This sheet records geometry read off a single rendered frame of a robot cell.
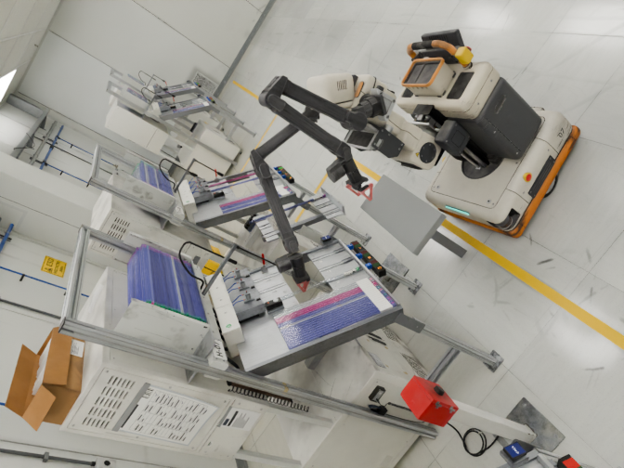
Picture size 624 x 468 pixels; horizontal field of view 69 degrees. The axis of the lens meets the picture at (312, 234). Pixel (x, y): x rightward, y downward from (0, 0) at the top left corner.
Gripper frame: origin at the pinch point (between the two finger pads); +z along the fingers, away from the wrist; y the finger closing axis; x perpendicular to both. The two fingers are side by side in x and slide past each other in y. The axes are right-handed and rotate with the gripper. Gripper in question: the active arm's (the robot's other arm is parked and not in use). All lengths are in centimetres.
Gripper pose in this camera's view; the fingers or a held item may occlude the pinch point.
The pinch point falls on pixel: (304, 289)
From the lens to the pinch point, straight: 223.3
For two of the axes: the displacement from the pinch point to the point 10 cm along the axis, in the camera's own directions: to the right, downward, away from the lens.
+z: 1.7, 8.5, 4.9
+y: 3.5, 4.2, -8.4
